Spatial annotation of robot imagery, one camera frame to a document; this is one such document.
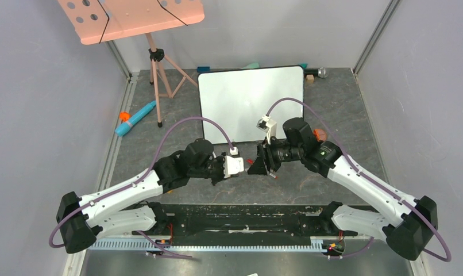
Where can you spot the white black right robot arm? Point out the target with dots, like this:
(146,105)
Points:
(401,220)

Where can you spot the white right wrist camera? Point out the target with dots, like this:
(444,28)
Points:
(269,126)

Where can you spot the teal flat piece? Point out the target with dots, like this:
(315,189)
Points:
(252,66)

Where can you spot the orange semicircle toy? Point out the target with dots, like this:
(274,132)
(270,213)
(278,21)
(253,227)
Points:
(320,135)

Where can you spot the small wooden cube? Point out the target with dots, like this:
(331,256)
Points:
(310,78)

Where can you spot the orange small toy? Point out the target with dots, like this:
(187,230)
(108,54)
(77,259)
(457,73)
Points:
(124,116)

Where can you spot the blue rectangular block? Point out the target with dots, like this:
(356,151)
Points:
(202,69)

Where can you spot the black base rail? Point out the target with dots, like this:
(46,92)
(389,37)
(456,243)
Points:
(241,225)

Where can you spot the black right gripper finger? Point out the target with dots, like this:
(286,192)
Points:
(264,150)
(267,162)

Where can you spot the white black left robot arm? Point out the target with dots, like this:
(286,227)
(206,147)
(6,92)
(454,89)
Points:
(82,220)

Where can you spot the red whiteboard marker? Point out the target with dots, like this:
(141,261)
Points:
(271,175)

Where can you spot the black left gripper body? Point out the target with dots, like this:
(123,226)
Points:
(215,168)

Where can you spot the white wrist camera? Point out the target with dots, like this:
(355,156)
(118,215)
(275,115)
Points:
(234,164)
(269,126)

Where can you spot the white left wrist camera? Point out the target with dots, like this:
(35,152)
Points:
(234,164)

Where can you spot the blue toy recorder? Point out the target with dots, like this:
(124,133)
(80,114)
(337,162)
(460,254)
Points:
(125,127)

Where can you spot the white toothed cable rail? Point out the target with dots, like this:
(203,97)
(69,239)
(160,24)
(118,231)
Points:
(143,244)

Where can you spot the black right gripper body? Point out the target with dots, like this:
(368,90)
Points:
(264,159)

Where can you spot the white whiteboard black frame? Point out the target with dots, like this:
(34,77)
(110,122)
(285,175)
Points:
(237,99)

